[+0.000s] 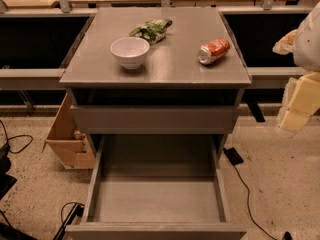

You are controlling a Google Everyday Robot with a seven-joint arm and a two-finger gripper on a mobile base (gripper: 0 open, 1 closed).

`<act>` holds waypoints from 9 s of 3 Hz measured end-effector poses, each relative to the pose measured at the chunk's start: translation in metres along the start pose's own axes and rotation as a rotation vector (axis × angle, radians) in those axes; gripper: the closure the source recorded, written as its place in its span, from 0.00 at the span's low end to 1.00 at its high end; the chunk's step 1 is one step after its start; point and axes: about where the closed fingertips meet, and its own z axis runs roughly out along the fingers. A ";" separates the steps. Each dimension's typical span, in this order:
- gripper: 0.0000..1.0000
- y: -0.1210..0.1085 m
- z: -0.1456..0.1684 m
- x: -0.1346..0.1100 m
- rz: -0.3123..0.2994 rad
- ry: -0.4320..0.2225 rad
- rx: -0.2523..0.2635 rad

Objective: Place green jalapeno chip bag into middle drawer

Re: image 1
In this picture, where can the brown cardboard box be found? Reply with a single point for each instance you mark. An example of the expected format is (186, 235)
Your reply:
(66, 140)

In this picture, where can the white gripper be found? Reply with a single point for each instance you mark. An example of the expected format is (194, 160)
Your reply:
(309, 45)

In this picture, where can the black power adapter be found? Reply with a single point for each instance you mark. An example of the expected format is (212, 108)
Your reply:
(233, 156)

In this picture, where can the white ceramic bowl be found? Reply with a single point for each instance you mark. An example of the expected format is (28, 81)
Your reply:
(130, 52)

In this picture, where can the green jalapeno chip bag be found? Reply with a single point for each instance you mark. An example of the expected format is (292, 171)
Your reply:
(152, 31)

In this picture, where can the grey drawer cabinet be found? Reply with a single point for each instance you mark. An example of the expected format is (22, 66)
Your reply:
(171, 74)

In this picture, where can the orange soda can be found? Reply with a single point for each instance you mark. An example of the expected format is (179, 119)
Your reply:
(213, 51)

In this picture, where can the closed grey top drawer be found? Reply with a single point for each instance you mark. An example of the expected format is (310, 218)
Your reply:
(155, 119)

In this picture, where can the open grey middle drawer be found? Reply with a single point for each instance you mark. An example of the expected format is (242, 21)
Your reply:
(156, 187)

